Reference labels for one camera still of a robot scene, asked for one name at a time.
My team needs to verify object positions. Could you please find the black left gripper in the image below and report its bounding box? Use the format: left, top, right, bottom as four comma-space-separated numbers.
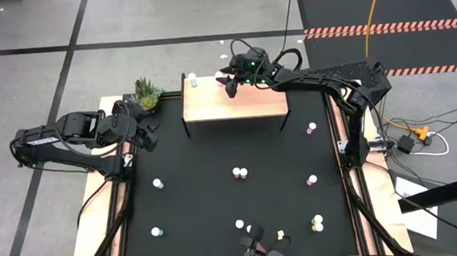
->
104, 110, 163, 156

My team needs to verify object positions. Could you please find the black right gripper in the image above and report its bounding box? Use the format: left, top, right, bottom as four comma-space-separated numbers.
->
213, 46, 275, 101

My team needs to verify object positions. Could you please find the wooden shelf with black legs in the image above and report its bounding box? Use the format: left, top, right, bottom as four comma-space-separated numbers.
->
179, 65, 294, 140

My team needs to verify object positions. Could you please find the potted succulent plant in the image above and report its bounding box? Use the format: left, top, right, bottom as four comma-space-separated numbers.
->
125, 74, 167, 114

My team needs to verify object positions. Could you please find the black perforated computer case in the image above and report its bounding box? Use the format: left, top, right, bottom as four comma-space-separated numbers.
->
308, 58, 394, 115

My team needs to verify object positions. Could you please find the black power adapter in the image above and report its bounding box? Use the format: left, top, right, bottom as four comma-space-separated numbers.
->
396, 134, 416, 155

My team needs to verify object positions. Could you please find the black hazard-striped floor mat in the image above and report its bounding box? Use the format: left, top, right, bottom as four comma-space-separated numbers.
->
297, 0, 457, 84

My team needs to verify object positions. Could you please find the white paper sheet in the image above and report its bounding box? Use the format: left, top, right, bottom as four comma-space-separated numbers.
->
393, 172, 441, 243

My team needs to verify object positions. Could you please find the black beam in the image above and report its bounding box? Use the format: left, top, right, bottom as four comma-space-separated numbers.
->
396, 172, 457, 215

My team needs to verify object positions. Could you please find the black hanging cable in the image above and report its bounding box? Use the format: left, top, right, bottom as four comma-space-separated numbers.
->
266, 0, 304, 73

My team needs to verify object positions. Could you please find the yellow-orange hanging cable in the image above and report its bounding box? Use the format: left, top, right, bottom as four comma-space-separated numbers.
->
360, 0, 389, 59

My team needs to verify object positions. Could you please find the white power cable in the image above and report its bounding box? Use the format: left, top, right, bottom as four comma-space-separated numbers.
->
408, 130, 451, 159

